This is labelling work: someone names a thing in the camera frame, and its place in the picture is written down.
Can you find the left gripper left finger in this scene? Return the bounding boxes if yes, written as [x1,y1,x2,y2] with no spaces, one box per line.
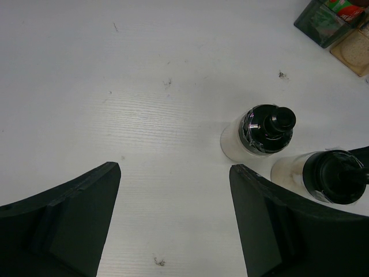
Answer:
[1,162,121,276]

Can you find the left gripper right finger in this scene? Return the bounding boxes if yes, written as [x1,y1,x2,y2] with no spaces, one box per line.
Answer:
[229,164,368,276]

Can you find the black-lid spice jar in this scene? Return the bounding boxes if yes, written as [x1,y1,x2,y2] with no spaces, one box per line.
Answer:
[270,149,368,205]

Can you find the black-knob-lid spice jar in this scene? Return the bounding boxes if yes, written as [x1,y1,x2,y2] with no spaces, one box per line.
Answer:
[220,104,296,163]

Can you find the grey plastic organizer bin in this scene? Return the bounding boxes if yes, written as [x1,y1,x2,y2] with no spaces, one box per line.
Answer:
[294,1,366,48]

